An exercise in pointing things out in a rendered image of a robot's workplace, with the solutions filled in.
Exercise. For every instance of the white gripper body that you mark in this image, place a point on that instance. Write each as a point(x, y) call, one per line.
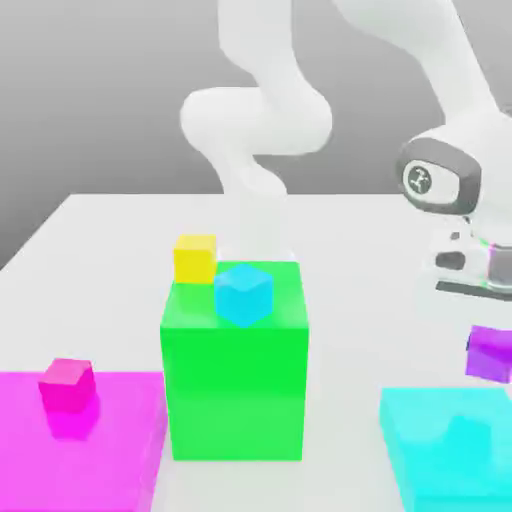
point(472, 288)

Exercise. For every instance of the small purple cube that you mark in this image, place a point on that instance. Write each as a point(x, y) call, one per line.
point(490, 356)

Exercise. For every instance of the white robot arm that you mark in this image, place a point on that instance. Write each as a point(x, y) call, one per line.
point(256, 120)

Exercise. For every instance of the small cyan cube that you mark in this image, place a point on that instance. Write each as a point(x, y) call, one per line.
point(244, 296)

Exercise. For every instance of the small yellow cube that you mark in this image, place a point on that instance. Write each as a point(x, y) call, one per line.
point(194, 260)

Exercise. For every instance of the small pink cube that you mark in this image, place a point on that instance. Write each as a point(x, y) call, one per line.
point(68, 386)

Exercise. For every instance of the large cyan box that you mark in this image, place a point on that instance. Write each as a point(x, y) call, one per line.
point(432, 472)

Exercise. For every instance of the large green box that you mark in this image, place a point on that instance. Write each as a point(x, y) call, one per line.
point(236, 392)

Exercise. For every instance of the large magenta box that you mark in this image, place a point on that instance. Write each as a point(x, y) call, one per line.
point(120, 448)

